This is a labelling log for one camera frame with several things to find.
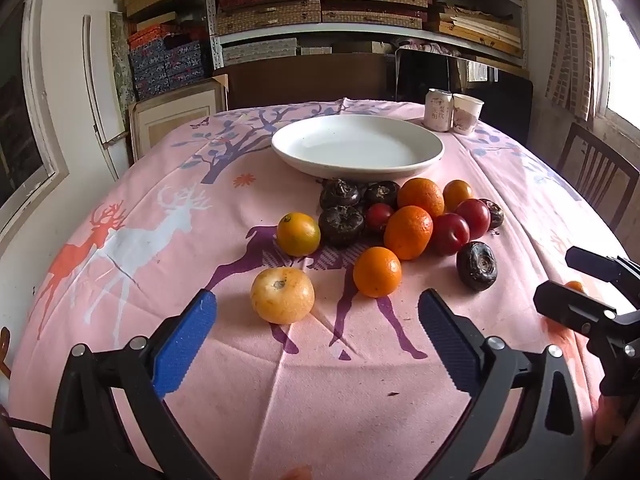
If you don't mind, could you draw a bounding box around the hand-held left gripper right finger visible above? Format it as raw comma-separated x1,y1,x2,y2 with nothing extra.
417,288,586,480

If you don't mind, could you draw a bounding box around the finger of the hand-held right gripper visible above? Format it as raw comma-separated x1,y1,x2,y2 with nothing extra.
533,281,617,336
566,246,640,306

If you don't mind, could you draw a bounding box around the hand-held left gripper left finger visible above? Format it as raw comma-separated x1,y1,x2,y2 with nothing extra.
50,289,221,480

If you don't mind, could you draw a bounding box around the large red plum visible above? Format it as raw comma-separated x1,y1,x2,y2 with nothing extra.
431,213,471,256

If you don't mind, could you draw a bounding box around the pale yellow orange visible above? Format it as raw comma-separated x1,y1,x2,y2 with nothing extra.
250,266,316,325

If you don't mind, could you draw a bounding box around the small dark water chestnut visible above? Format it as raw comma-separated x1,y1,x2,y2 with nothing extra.
479,199,505,231

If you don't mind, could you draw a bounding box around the large oval orange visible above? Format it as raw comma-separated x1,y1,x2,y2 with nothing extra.
383,205,434,261

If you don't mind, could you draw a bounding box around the small red plum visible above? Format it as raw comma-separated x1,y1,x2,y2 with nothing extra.
365,203,396,233

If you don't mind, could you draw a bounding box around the small orange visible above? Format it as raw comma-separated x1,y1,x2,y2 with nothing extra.
442,179,474,212

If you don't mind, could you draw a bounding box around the large dark water chestnut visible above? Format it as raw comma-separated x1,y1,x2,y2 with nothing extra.
318,206,366,248

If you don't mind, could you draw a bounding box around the yellow-green tinted orange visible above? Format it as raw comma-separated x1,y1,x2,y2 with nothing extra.
276,212,321,257

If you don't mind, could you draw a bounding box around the white oval plate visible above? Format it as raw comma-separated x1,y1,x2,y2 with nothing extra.
271,114,445,181

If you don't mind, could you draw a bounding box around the dark wooden chair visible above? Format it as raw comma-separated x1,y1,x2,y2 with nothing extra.
557,122,640,231

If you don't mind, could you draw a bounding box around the pink deer print tablecloth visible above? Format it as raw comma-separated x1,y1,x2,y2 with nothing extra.
7,99,631,480

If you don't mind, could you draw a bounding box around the black cabinet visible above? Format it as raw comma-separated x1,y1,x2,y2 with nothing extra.
395,47,532,146

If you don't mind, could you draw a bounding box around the white floral paper cup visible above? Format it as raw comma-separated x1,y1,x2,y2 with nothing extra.
452,93,485,136

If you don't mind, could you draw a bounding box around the bright window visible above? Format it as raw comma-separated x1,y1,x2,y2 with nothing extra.
595,0,640,126

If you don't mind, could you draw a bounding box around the checked curtain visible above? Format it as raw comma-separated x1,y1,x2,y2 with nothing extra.
545,0,601,121

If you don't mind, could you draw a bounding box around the white printed can cup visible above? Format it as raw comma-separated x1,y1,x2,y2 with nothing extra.
424,88,454,132

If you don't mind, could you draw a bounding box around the white leaning board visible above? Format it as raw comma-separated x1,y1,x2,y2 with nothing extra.
82,15,132,181

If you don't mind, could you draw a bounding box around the white framed window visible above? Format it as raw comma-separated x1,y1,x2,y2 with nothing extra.
0,0,71,241

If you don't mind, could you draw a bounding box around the stack of blue patterned boxes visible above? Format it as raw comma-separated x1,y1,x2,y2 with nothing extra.
127,35,211,101

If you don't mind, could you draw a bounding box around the dark brown wooden board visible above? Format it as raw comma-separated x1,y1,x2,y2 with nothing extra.
225,52,397,111

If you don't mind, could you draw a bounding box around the white metal shelf unit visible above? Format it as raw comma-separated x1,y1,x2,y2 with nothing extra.
207,0,528,68

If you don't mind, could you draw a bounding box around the black cable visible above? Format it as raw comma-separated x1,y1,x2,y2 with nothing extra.
0,407,55,435

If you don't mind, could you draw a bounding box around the beige picture frame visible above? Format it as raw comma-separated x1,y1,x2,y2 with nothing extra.
129,74,229,161

